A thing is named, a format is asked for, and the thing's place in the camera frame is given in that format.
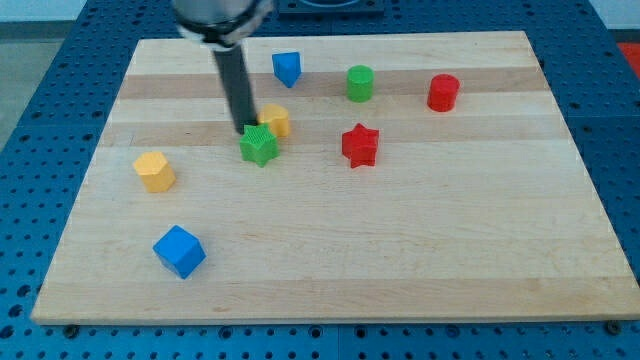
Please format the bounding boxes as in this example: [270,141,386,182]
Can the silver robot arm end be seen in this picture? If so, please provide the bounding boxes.
[171,0,274,51]

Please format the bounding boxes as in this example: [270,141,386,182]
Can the red star block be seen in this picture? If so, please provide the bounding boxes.
[341,123,380,168]

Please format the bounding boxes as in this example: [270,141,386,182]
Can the green star block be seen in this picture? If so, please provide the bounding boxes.
[239,124,279,167]

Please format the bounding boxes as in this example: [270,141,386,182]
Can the yellow hexagon block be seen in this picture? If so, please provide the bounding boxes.
[133,151,176,193]

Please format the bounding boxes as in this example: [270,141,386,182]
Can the yellow heart block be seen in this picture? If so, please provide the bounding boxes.
[257,103,291,137]

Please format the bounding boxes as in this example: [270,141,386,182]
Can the green cylinder block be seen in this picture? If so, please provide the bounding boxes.
[346,65,375,103]

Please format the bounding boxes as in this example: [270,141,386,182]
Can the wooden board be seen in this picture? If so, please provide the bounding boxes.
[31,31,639,325]

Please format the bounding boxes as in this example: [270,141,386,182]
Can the blue pentagon block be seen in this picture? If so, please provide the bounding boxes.
[272,52,302,88]

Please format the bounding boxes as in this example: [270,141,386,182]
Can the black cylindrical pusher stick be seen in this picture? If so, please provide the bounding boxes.
[213,45,257,134]

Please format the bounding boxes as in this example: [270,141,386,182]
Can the red cylinder block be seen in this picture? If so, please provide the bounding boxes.
[427,74,461,112]

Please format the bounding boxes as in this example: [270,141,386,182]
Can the blue cube block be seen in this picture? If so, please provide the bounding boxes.
[152,225,206,279]

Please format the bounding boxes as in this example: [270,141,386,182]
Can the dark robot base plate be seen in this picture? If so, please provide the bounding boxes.
[275,0,385,16]

